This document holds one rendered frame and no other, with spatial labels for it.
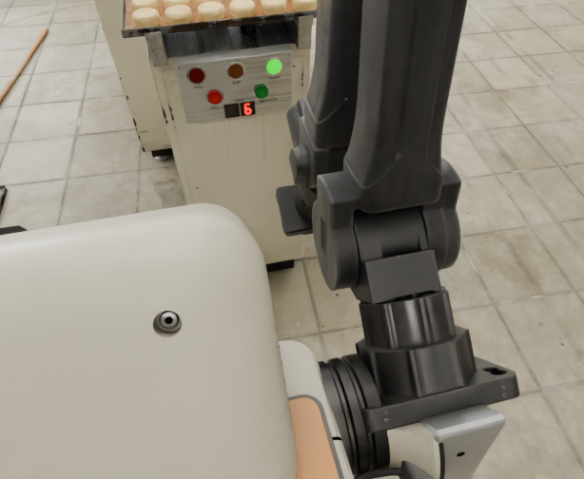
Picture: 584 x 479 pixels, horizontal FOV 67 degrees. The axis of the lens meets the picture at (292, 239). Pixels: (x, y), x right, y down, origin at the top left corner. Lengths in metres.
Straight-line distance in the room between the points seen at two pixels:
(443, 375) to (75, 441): 0.24
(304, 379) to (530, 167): 1.97
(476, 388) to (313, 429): 0.12
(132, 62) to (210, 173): 0.72
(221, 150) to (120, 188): 0.93
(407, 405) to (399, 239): 0.12
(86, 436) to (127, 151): 2.01
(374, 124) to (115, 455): 0.23
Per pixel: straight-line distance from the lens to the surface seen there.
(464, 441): 0.34
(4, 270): 0.20
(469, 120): 2.39
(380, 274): 0.33
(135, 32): 0.95
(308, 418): 0.31
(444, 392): 0.34
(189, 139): 1.10
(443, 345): 0.34
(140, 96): 1.86
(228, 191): 1.22
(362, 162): 0.32
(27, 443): 0.21
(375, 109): 0.30
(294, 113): 0.56
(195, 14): 1.00
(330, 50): 0.39
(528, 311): 1.70
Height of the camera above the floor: 1.30
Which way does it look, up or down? 51 degrees down
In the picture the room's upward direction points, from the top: straight up
